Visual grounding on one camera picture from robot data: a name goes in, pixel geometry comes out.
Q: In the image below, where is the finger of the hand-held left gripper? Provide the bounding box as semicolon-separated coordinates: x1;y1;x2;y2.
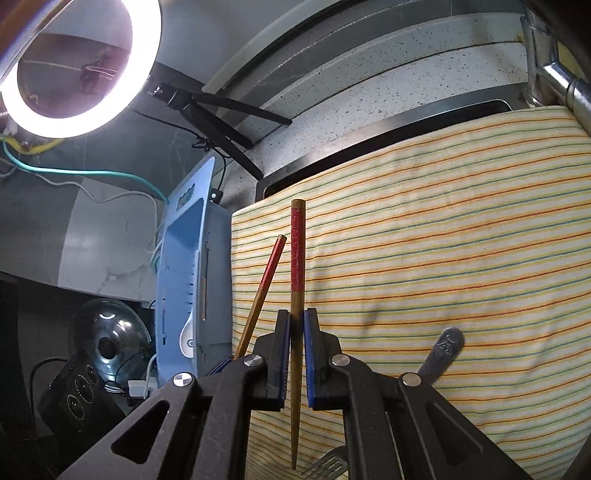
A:
203;354;235;377

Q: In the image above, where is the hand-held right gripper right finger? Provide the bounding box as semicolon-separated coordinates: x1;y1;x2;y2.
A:
303;308;532;480

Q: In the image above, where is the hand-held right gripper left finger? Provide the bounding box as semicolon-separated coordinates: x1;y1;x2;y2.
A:
58;309;291;480

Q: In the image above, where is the white ceramic spoon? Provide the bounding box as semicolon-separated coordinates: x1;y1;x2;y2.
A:
178;309;201;360

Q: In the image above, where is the light blue drainer rack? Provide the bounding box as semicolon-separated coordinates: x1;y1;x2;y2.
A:
154;156;232;389

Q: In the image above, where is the red-handled wooden chopstick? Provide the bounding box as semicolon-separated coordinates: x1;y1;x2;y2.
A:
233;234;288;361
289;199;306;471

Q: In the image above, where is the glass pot lid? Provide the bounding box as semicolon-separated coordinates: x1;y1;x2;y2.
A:
73;298;154;385

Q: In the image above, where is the black control box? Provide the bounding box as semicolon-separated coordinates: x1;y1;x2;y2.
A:
36;348;131;437

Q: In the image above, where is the striped yellow cloth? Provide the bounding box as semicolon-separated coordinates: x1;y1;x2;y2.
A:
230;104;591;480

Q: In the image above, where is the black tripod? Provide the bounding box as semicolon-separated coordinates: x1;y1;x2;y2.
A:
147;64;294;182

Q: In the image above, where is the chrome faucet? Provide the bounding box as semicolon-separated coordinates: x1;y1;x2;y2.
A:
521;8;591;121

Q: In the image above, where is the white cable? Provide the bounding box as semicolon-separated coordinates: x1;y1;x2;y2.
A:
0;156;158;210

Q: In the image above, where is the green cable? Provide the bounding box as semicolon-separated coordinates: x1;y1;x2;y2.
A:
0;137;170;205

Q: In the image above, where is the yellow hose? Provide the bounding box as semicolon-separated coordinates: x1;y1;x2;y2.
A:
0;133;64;156

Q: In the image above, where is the ring light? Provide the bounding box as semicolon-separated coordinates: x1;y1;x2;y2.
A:
0;0;164;140

